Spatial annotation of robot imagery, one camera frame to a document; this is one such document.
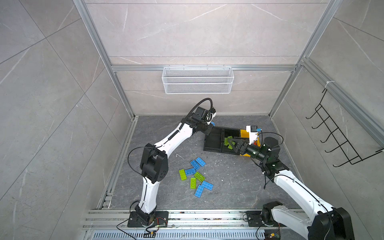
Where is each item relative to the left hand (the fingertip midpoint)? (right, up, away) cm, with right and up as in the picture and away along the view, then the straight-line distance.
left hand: (210, 123), depth 89 cm
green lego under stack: (-6, -32, -2) cm, 33 cm away
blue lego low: (-13, -29, -1) cm, 32 cm away
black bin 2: (+3, -12, +14) cm, 19 cm away
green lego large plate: (+12, -13, +12) cm, 21 cm away
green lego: (-17, -31, -1) cm, 35 cm away
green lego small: (-11, -35, -4) cm, 37 cm away
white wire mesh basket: (-8, +30, +12) cm, 33 cm away
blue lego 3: (-2, -35, -6) cm, 36 cm away
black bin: (+15, -6, +18) cm, 24 cm away
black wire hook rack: (+54, -9, -27) cm, 61 cm away
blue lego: (-6, -24, +3) cm, 25 cm away
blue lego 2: (-10, -26, +3) cm, 28 cm away
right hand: (+9, -8, -13) cm, 18 cm away
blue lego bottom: (-7, -38, -8) cm, 40 cm away
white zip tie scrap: (-20, -22, +7) cm, 30 cm away
